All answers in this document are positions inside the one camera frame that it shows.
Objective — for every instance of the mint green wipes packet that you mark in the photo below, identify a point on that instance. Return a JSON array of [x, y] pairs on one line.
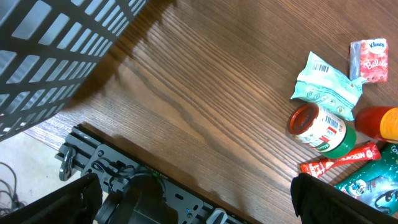
[[322, 84]]

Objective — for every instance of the grey plastic basket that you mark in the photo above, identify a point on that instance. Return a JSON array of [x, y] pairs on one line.
[[48, 48]]

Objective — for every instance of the red tissue pack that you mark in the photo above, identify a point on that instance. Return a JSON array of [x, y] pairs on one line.
[[369, 59]]

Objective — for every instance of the red coffee stick sachet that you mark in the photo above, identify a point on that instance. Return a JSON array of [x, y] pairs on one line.
[[367, 152]]

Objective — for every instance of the green gloves packet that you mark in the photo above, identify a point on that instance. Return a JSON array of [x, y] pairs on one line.
[[375, 184]]

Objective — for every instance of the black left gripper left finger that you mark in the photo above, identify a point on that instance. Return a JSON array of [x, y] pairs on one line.
[[77, 202]]

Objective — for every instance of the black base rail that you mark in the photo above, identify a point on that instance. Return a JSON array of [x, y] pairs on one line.
[[137, 193]]

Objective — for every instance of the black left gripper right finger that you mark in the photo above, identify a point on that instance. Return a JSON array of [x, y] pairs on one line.
[[317, 202]]

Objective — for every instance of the jar with green lid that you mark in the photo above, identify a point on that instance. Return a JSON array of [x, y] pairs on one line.
[[322, 131]]

